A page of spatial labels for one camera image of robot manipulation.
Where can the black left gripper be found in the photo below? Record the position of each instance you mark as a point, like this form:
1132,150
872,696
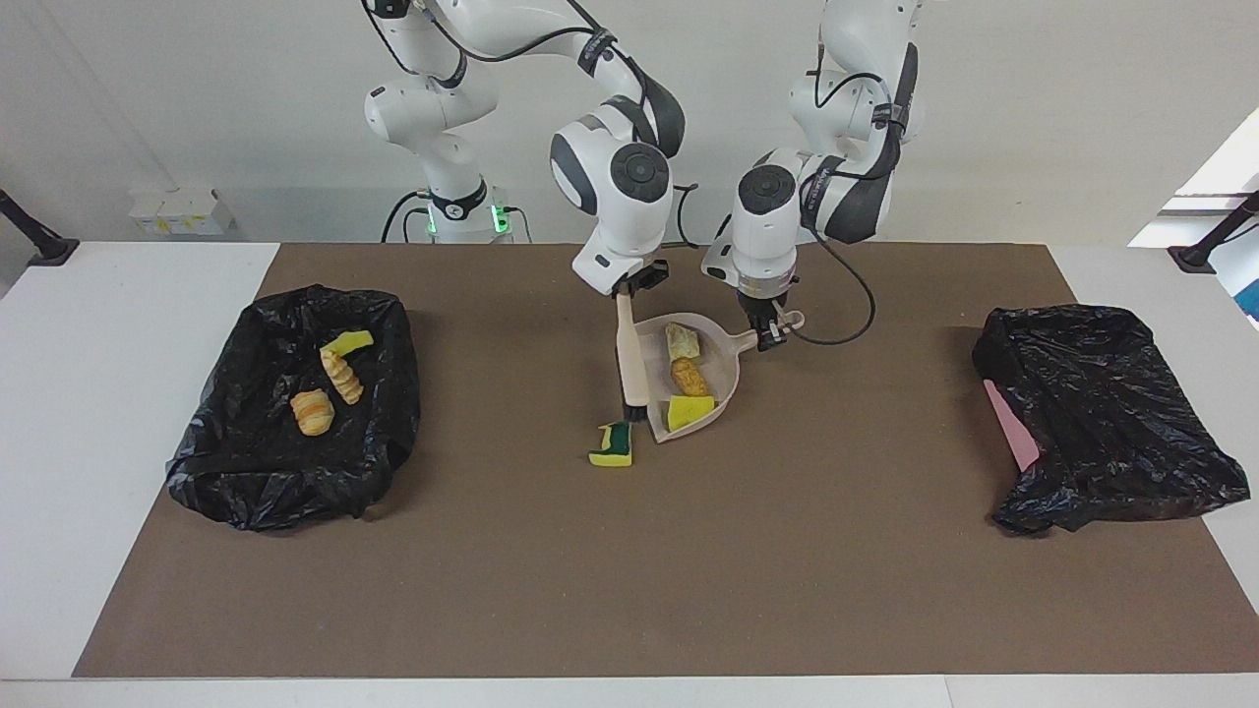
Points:
764,310

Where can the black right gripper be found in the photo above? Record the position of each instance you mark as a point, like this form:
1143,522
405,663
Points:
644,277

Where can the beige plastic dustpan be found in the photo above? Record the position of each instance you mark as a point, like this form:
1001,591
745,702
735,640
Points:
723,369

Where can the pale beige sponge chunk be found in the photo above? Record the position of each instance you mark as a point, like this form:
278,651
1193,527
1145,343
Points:
682,341

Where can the brown cork-like bread piece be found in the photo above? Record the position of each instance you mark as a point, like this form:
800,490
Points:
689,377

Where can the yellow sponge chunk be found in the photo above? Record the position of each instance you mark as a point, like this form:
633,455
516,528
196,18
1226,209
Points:
689,411

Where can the yellow and green sponge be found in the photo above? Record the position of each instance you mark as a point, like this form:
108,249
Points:
615,444

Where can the small yellow sponge wedge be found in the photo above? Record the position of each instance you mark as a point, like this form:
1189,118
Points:
346,344

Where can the toy croissant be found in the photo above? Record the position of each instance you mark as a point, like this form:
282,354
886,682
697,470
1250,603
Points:
342,377
313,411

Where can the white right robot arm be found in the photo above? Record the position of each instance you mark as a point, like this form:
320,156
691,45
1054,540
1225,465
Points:
615,187

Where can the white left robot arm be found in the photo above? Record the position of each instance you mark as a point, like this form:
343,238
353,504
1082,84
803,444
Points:
767,226

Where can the pink bin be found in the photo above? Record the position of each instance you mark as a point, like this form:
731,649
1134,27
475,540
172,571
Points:
1013,428

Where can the black plastic trash bag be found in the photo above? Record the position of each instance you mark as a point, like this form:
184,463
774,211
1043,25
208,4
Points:
256,472
1111,423

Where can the brown table mat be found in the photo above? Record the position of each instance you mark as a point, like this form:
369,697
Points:
639,570

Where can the black clamp stand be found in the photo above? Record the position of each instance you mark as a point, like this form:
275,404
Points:
1215,241
34,241

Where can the white box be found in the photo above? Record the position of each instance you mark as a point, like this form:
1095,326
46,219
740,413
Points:
182,209

